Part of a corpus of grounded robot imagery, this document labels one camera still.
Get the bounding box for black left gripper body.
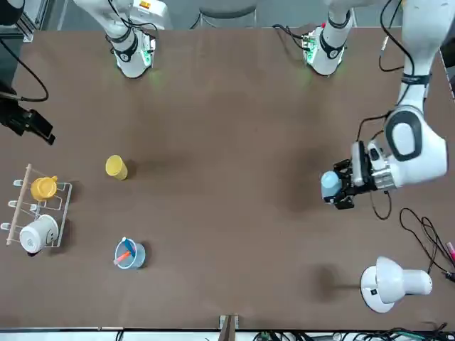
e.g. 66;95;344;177
341;166;375;197

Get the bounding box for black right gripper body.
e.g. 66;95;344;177
0;81;23;137

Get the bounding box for blue plastic cup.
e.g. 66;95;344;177
320;170;343;201

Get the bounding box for yellow plastic cup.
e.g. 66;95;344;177
105;154;129;181

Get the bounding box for yellow mug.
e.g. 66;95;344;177
30;175;59;203

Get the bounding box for white desk lamp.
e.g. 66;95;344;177
360;255;434;315

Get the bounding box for white mug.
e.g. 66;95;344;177
18;213;60;258

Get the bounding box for blue pen with white cap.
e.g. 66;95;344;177
121;236;139;258

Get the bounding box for orange pen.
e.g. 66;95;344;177
113;249;134;266

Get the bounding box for clear measuring beaker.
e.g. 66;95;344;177
114;238;147;271

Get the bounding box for white box with orange label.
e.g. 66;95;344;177
128;0;168;31

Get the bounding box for grey stool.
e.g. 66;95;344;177
189;0;259;30

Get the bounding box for black lamp cable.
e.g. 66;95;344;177
399;207;455;281

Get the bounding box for aluminium frame rail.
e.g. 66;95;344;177
16;0;49;40

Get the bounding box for black left arm base cable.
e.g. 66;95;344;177
272;23;321;49

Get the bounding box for aluminium frame post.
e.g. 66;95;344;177
218;314;240;341

